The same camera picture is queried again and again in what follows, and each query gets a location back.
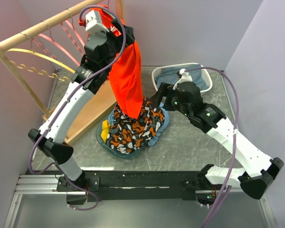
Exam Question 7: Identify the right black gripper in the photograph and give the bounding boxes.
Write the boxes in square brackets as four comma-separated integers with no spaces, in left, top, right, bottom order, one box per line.
[149,82,191,117]

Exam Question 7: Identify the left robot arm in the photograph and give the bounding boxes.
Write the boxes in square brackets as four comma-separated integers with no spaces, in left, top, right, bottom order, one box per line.
[28,19,135,191]

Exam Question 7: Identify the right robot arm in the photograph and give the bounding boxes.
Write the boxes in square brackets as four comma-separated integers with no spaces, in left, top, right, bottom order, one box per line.
[151,82,284,200]

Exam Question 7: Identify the pink hanger right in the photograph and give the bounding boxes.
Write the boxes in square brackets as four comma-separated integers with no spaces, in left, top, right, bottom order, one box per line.
[60,20,85,55]

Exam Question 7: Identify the pink hanger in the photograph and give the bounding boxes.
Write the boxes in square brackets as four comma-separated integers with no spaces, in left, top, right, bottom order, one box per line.
[60,20,85,55]
[33,34,79,66]

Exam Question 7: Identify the patterned black orange shorts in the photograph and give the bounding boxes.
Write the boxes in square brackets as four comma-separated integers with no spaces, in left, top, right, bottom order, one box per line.
[101,98,164,154]

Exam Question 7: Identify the pink hanger left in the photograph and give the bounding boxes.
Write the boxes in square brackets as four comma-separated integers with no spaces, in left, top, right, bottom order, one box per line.
[33,34,79,66]

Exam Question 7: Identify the yellow hanger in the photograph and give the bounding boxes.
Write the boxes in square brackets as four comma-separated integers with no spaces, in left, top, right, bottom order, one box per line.
[5,48,75,82]

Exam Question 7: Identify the blue-grey cloth in basket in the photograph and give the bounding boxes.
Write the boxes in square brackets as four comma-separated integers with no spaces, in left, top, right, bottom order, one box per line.
[155,65,208,93]

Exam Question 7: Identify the white plastic basket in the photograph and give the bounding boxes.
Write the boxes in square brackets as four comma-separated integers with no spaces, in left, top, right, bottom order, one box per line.
[151,62,213,97]

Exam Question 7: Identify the wooden clothes rack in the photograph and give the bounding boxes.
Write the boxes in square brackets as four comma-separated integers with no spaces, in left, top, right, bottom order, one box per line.
[0,0,116,144]

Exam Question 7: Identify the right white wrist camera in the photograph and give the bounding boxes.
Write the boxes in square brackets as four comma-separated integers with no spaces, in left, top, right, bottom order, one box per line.
[173,68,192,90]

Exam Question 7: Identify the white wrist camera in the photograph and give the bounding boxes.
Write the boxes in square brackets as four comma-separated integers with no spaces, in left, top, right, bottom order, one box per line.
[173,68,192,90]
[79,10,109,35]

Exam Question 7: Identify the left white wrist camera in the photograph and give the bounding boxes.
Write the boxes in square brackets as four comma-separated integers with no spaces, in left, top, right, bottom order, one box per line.
[79,10,109,35]

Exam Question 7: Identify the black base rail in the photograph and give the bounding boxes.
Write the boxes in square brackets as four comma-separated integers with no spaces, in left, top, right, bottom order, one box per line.
[57,171,221,205]

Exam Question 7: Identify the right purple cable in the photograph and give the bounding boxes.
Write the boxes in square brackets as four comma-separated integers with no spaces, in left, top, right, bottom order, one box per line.
[185,66,239,228]

